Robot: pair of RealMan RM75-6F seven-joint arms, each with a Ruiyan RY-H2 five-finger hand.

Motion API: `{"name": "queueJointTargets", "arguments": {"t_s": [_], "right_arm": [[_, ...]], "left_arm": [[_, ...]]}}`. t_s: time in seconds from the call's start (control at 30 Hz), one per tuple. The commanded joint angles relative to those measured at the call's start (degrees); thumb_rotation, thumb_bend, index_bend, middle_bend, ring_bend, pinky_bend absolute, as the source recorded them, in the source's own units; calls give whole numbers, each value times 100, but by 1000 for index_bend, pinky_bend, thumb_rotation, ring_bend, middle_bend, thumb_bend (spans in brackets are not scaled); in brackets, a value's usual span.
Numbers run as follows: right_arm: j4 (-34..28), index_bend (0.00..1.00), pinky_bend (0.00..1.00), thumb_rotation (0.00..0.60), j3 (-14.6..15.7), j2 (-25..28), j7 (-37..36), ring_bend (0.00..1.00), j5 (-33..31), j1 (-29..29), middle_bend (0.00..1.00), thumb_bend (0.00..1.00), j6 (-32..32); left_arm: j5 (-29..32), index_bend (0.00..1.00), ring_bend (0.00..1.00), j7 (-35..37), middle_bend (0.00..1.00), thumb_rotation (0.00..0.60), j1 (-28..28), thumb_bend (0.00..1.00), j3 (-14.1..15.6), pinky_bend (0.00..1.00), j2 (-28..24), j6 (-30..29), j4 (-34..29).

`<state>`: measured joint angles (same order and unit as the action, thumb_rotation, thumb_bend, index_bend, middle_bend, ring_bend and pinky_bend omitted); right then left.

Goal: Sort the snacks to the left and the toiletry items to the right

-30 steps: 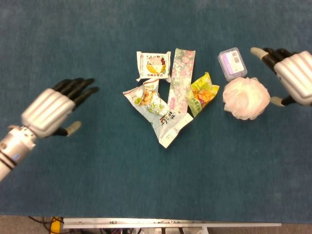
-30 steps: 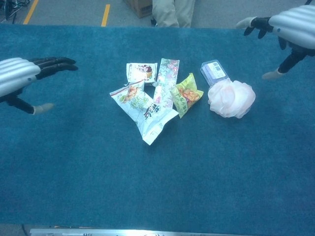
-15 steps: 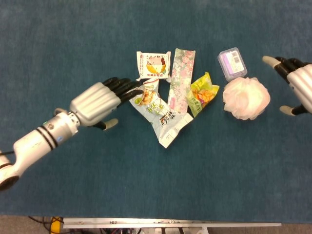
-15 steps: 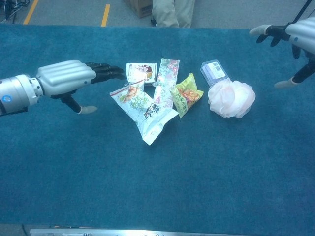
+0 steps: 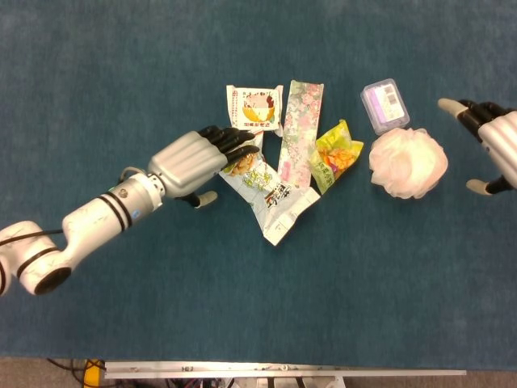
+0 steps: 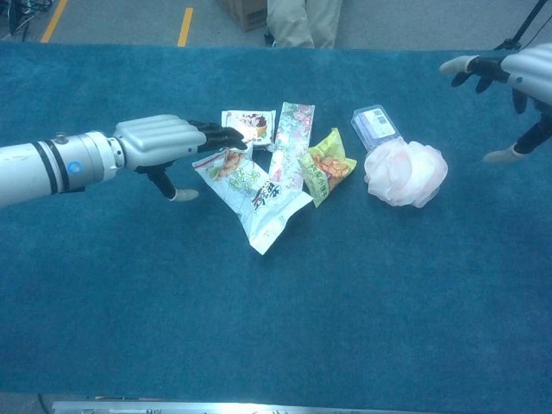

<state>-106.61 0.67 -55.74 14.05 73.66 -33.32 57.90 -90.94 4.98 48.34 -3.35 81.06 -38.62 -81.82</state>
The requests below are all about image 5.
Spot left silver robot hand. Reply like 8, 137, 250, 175
147, 124, 262, 209

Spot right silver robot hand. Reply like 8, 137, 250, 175
438, 98, 517, 196

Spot small white snack packet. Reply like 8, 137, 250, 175
225, 83, 284, 137

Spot pink mesh bath sponge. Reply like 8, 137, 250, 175
368, 127, 449, 200

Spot large white snack bag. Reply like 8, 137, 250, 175
217, 151, 322, 247

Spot floral cardboard box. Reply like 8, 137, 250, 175
277, 79, 325, 189

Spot clear plastic box purple contents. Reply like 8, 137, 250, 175
359, 78, 411, 136

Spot yellow-green snack packet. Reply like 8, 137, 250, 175
309, 119, 364, 195

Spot teal table cloth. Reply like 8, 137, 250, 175
0, 0, 517, 363

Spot aluminium frame rail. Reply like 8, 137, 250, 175
103, 361, 468, 380

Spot black floor cable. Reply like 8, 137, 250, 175
46, 357, 88, 388

